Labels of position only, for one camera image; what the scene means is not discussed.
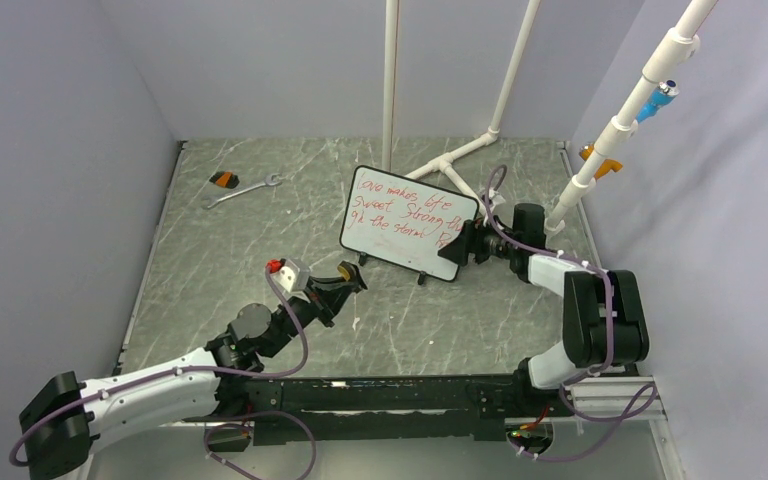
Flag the metal wire whiteboard stand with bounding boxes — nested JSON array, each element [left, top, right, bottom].
[[357, 251, 428, 286]]

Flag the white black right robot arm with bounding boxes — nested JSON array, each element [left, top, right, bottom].
[[438, 203, 650, 415]]

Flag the orange clip on pipe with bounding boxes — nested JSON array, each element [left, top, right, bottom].
[[579, 144, 624, 181]]

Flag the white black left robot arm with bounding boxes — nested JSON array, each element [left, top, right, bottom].
[[9, 262, 367, 479]]

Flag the yellow black round eraser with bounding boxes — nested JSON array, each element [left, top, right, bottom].
[[337, 261, 358, 281]]

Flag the aluminium extrusion rail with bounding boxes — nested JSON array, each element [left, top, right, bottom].
[[567, 377, 666, 420]]

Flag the white PVC pipe frame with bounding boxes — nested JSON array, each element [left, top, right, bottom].
[[379, 0, 720, 233]]

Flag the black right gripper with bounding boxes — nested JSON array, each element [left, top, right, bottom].
[[438, 213, 520, 267]]

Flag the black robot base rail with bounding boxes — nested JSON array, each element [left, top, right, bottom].
[[201, 371, 572, 446]]

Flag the silver open-end wrench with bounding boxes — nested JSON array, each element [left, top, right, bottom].
[[202, 173, 284, 210]]

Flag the blue clip on pipe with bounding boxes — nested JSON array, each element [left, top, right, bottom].
[[635, 79, 680, 124]]

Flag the white whiteboard black frame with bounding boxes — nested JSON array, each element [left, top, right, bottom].
[[339, 166, 479, 282]]

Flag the black orange small tool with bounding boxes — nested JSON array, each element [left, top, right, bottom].
[[209, 171, 240, 189]]

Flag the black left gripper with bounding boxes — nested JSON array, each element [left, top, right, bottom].
[[263, 275, 357, 358]]

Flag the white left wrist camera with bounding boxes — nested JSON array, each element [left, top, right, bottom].
[[266, 258, 311, 295]]

